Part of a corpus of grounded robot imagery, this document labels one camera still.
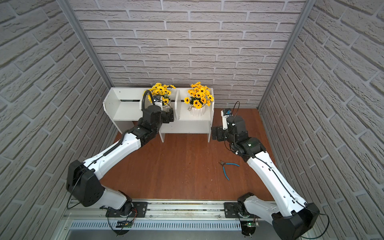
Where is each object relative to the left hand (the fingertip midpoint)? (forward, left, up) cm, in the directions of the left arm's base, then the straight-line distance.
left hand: (167, 106), depth 80 cm
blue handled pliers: (-21, -33, -29) cm, 49 cm away
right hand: (-13, -29, -2) cm, 32 cm away
